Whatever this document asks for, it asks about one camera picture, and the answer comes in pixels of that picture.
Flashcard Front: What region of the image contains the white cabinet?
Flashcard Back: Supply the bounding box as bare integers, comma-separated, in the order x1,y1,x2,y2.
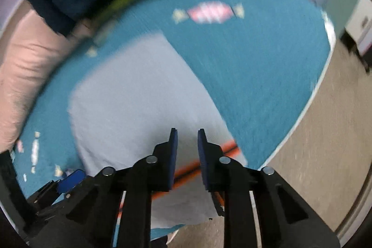
340,0,371,74

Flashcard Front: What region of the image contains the teal quilted bed cover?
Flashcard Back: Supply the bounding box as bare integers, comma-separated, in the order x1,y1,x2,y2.
11,0,335,240

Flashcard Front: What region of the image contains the grey and navy sweater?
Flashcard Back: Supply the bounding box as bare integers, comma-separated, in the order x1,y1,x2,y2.
67,33,249,230

